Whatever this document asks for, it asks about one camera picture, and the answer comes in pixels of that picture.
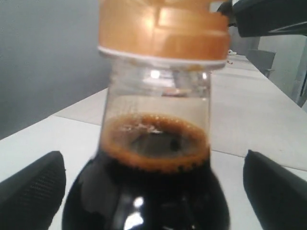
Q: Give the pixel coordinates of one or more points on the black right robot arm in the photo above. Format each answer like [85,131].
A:
[256,18]

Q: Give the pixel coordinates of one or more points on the soy sauce bottle gold cap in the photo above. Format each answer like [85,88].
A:
[152,168]

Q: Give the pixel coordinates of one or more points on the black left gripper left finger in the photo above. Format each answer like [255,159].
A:
[30,198]

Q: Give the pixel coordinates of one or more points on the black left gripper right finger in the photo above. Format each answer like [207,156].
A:
[277,196]

